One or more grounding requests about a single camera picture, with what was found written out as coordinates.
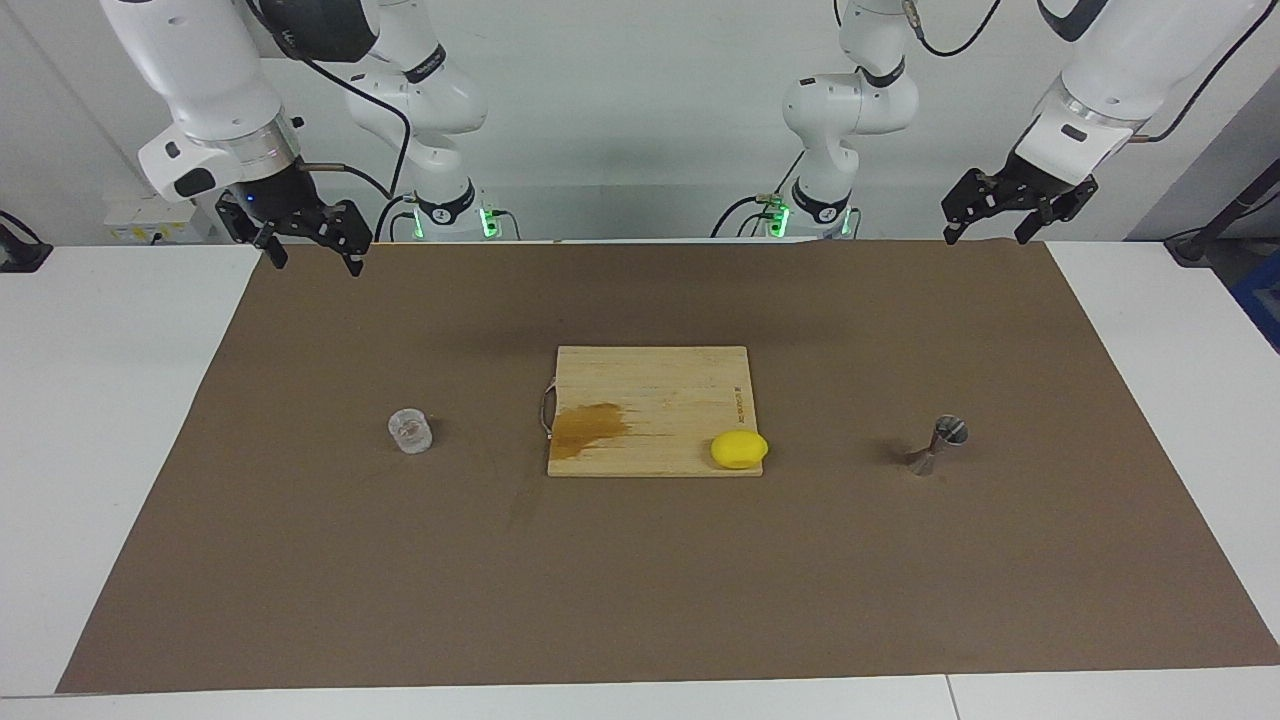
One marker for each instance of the steel cocktail jigger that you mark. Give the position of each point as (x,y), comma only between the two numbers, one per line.
(940,445)

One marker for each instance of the white power strip box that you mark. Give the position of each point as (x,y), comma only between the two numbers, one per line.
(150,220)

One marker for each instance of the wooden cutting board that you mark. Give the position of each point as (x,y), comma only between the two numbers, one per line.
(660,380)

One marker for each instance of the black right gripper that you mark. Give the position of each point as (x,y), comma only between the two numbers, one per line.
(280,195)

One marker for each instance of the brown table mat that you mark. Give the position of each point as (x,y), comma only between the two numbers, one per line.
(800,580)

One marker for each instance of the yellow lemon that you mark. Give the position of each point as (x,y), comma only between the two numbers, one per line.
(739,450)

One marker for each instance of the blue crate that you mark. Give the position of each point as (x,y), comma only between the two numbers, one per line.
(1262,300)

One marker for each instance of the small clear glass cup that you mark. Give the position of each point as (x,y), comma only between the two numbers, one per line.
(410,432)

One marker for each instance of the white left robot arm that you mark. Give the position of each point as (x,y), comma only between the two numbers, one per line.
(1130,50)

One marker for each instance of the black stand foot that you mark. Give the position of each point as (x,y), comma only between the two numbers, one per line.
(1195,245)
(20,255)

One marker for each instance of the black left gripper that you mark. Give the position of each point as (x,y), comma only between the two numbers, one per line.
(1035,180)

